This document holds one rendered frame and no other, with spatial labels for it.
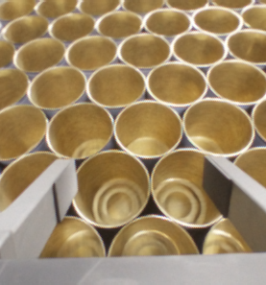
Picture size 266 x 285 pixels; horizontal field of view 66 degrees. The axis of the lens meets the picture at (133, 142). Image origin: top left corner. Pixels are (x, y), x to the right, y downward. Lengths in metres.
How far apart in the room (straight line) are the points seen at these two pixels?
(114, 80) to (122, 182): 0.13
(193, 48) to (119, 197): 0.23
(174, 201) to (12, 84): 0.26
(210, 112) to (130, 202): 0.14
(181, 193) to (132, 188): 0.06
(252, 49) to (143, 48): 0.16
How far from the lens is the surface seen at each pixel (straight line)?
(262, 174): 0.27
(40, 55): 0.36
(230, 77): 0.31
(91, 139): 0.30
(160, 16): 0.37
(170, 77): 0.29
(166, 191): 0.26
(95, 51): 0.34
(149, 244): 0.25
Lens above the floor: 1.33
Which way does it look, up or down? 60 degrees down
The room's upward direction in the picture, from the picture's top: 1 degrees counter-clockwise
